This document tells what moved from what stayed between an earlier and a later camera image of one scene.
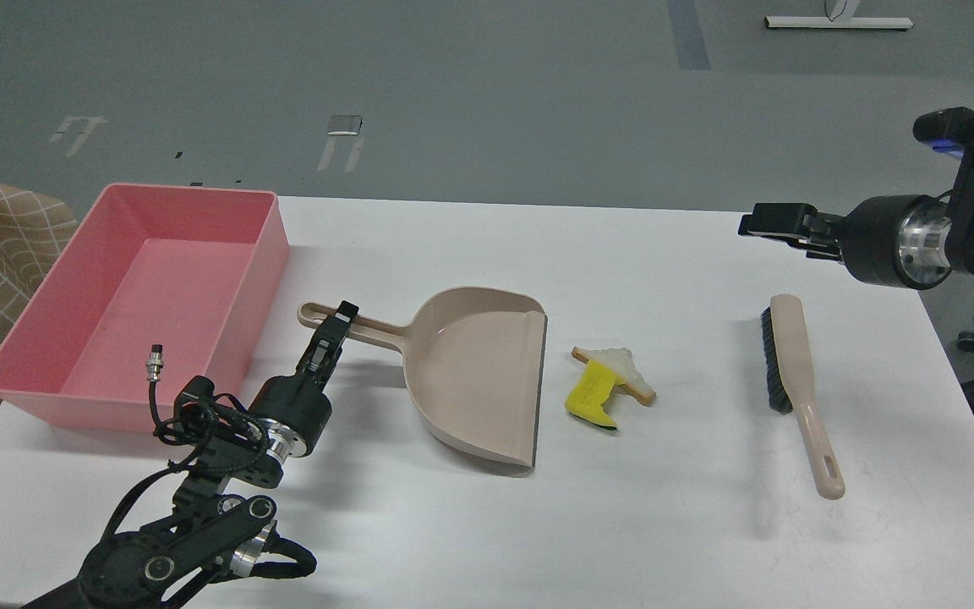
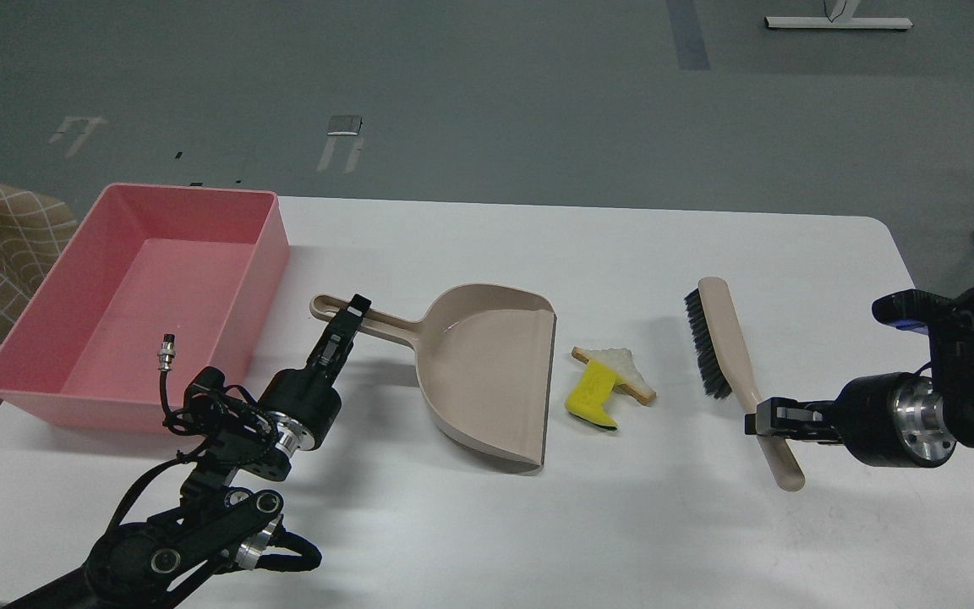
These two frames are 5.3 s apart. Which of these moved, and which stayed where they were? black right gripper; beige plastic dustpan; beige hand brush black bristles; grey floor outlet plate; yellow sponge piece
Moved: black right gripper; beige hand brush black bristles
Stayed: beige plastic dustpan; yellow sponge piece; grey floor outlet plate
